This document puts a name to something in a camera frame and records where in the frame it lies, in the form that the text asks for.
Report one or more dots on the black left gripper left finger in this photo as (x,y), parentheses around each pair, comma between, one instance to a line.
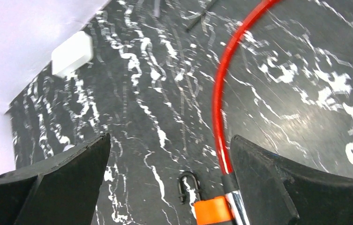
(60,190)

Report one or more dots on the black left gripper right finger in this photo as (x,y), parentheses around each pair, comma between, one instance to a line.
(278,191)

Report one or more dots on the red cable lock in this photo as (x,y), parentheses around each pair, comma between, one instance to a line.
(231,188)

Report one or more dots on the orange black padlock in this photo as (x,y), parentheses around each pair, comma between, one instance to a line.
(215,211)

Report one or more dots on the white plastic box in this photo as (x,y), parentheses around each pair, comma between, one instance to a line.
(73,53)

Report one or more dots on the orange handled screwdriver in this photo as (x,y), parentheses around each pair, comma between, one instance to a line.
(198,18)

